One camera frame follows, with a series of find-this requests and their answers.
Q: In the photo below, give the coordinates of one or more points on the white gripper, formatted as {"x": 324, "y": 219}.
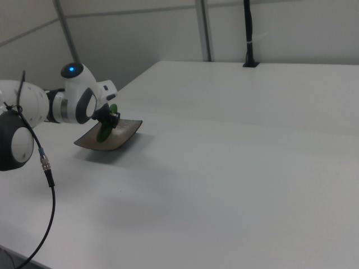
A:
{"x": 106, "y": 89}

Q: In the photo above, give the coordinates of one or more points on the green cucumber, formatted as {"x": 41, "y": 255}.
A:
{"x": 104, "y": 134}

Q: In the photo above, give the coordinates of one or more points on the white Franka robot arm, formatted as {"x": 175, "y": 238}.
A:
{"x": 73, "y": 101}

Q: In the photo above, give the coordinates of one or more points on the square brown ceramic plate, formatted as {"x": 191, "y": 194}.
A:
{"x": 123, "y": 134}

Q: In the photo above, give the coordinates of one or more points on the black camera pole with base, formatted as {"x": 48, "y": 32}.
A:
{"x": 249, "y": 33}

